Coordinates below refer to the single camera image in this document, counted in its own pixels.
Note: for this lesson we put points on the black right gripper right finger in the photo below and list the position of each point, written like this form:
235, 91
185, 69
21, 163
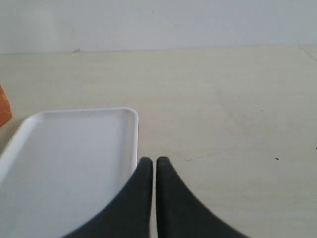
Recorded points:
179, 213

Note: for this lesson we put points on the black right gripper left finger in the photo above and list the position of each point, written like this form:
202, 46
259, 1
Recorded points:
128, 214

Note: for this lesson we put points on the orange pump soap bottle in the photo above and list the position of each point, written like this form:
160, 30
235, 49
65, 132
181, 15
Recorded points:
5, 108

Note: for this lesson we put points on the white plastic tray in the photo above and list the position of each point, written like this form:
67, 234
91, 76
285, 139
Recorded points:
62, 167

